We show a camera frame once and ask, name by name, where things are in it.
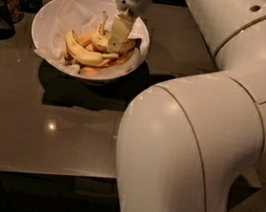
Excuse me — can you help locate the orange banana middle left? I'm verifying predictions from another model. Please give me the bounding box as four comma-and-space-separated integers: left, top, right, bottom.
78, 32, 92, 47

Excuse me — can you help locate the white paper liner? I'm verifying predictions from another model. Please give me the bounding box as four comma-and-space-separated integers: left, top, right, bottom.
31, 0, 153, 87

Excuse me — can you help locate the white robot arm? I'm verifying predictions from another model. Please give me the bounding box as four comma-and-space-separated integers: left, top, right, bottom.
116, 0, 266, 212

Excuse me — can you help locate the white bowl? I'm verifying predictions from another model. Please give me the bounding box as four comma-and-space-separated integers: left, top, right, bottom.
23, 0, 157, 94

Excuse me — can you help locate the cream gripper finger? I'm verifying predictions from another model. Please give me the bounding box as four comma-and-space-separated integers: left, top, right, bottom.
107, 10, 136, 54

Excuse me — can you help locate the orange banana bottom front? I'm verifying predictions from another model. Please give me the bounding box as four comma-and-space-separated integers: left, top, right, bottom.
79, 66, 101, 77

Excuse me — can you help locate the orange banana right side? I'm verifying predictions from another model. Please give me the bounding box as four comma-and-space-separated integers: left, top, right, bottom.
106, 49, 134, 67

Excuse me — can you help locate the orange banana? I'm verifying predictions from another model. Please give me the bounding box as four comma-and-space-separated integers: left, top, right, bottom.
106, 49, 134, 67
79, 66, 101, 77
78, 32, 92, 47

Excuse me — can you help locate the spotted yellow banana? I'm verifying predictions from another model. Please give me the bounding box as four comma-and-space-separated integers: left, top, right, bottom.
88, 9, 142, 59

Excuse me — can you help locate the yellow banana front left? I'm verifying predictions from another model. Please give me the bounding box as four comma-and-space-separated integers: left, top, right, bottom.
65, 30, 119, 66

